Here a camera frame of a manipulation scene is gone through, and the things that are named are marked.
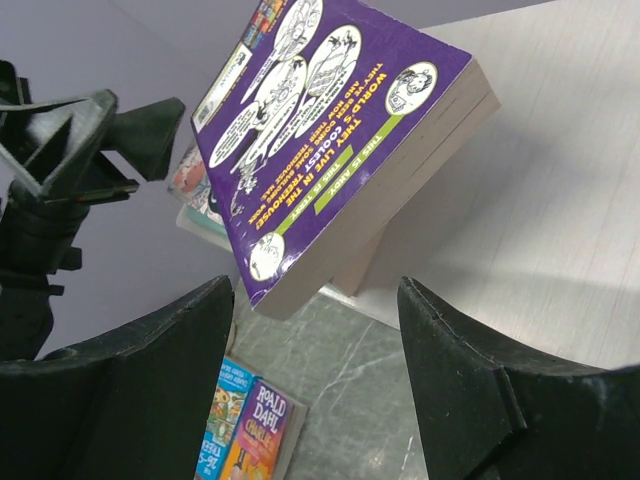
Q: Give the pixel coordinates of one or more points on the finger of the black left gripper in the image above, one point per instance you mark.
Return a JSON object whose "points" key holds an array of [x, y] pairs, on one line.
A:
{"points": [[48, 145], [145, 137]]}

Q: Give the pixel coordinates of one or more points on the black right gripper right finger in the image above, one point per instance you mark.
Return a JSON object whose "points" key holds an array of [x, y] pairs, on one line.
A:
{"points": [[491, 407]]}

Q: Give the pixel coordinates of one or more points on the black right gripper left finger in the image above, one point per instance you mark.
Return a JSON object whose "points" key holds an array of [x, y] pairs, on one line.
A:
{"points": [[131, 403]]}

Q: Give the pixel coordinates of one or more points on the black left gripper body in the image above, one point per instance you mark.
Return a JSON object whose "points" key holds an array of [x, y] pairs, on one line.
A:
{"points": [[37, 234]]}

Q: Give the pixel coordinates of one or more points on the Little Women floral book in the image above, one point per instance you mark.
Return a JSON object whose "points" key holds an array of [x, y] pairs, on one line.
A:
{"points": [[190, 184]]}

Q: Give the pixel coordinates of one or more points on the teal paperback book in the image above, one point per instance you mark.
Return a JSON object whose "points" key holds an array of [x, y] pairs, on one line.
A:
{"points": [[202, 226]]}

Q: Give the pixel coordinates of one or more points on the purple 52-Storey Treehouse book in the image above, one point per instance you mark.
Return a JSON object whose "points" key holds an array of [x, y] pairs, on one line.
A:
{"points": [[326, 119]]}

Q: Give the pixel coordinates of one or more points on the blue 26-Storey Treehouse book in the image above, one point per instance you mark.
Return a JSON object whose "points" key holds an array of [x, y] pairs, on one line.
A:
{"points": [[233, 391]]}

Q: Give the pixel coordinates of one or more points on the Roald Dahl Charlie book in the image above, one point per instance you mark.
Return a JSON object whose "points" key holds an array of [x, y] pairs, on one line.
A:
{"points": [[266, 435]]}

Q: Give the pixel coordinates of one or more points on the white two-tier shelf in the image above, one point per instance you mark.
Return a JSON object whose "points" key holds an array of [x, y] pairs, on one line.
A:
{"points": [[532, 227]]}

